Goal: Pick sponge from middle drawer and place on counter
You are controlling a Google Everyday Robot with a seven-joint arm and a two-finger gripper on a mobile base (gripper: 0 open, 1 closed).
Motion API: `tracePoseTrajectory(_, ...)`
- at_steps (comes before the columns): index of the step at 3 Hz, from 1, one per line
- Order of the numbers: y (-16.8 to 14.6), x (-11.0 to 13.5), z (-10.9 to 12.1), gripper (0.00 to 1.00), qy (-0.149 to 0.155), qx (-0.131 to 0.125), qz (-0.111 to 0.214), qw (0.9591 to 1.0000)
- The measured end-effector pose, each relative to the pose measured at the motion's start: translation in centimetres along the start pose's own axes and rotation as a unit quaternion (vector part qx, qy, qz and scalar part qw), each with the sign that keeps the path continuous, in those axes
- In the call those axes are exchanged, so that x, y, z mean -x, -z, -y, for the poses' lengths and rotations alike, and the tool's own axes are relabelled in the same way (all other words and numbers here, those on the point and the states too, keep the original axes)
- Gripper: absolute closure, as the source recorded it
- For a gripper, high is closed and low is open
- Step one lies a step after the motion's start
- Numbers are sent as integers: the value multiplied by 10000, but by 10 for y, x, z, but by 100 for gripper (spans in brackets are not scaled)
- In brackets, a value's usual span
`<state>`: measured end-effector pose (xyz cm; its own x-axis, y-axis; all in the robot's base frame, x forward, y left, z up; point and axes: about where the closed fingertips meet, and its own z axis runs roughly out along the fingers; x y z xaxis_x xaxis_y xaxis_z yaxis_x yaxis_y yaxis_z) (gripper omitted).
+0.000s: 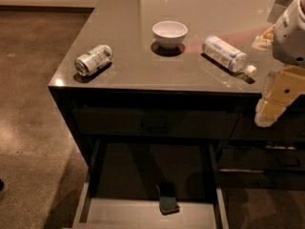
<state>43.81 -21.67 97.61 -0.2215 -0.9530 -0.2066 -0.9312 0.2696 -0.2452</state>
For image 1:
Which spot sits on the right top drawer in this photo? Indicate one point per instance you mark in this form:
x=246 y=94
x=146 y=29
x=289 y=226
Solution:
x=290 y=127

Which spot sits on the dark counter cabinet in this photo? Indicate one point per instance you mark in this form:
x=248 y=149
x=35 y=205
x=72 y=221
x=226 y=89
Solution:
x=142 y=75

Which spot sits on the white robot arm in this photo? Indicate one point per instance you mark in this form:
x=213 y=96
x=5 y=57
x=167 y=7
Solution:
x=286 y=39

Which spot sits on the silver green soda can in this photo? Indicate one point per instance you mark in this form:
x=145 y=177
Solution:
x=94 y=60

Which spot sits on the clear plastic water bottle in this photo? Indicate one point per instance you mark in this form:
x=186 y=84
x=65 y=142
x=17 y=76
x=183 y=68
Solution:
x=227 y=56

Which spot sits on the open middle drawer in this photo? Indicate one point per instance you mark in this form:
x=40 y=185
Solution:
x=120 y=189

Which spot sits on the closed top drawer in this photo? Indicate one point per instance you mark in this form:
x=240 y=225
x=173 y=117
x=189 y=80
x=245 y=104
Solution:
x=144 y=122

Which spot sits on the white ceramic bowl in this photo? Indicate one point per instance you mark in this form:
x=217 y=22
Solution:
x=169 y=34

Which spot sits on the right middle drawer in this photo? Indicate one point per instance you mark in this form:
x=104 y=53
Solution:
x=262 y=159

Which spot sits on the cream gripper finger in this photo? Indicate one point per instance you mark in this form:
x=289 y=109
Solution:
x=279 y=91

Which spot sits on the green yellow sponge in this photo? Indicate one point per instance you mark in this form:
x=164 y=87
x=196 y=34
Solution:
x=167 y=198

